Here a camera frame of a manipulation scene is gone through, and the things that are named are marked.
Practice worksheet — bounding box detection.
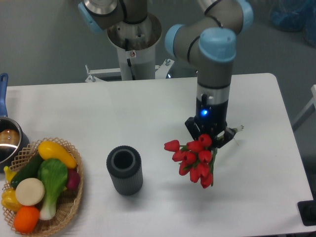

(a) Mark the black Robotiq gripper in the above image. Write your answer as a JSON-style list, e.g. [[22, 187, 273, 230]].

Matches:
[[185, 94, 236, 148]]

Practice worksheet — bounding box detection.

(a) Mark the red tulip bouquet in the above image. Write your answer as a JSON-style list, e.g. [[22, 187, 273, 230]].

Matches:
[[163, 124, 245, 190]]

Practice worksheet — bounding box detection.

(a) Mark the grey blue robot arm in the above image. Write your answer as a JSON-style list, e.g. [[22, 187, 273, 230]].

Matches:
[[78, 0, 253, 149]]

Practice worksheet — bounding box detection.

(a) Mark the dark grey ribbed vase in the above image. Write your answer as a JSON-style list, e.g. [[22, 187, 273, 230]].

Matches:
[[106, 146, 143, 196]]

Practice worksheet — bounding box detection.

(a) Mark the white furniture leg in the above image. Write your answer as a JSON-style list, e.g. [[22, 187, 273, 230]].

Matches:
[[292, 84, 316, 132]]

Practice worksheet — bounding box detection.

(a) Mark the black box at table edge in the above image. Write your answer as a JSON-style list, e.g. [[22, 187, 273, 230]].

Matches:
[[297, 200, 316, 226]]

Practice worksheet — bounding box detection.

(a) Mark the blue plastic bag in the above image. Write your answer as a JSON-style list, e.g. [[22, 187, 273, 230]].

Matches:
[[269, 0, 316, 47]]

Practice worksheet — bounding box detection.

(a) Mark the dark red radish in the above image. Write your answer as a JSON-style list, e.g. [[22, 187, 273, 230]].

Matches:
[[66, 169, 80, 191]]

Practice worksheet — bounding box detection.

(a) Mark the woven wicker basket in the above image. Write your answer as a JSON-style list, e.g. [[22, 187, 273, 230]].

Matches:
[[2, 137, 83, 237]]

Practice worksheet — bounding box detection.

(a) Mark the green bok choy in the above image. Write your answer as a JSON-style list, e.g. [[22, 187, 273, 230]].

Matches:
[[38, 158, 68, 221]]

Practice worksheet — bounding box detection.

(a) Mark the yellow squash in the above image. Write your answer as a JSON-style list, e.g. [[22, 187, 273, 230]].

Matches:
[[38, 141, 77, 169]]

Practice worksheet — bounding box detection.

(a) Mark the dark green cucumber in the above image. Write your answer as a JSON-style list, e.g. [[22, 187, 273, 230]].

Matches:
[[10, 153, 44, 189]]

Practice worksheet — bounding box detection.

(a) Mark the beige round bun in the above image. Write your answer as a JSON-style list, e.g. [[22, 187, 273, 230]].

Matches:
[[15, 178, 45, 206]]

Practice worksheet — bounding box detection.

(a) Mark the orange fruit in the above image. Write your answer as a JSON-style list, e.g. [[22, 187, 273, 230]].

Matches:
[[13, 206, 40, 234]]

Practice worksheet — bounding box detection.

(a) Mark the yellow banana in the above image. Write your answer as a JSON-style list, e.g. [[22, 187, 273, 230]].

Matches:
[[3, 166, 17, 183]]

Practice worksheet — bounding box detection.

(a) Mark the yellow bell pepper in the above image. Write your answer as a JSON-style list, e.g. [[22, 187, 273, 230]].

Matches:
[[1, 188, 23, 212]]

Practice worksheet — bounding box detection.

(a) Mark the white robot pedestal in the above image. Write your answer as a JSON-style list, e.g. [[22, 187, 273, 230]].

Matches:
[[85, 13, 174, 82]]

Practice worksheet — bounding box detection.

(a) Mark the blue handled saucepan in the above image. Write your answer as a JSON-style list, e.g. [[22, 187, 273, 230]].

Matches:
[[0, 73, 29, 173]]

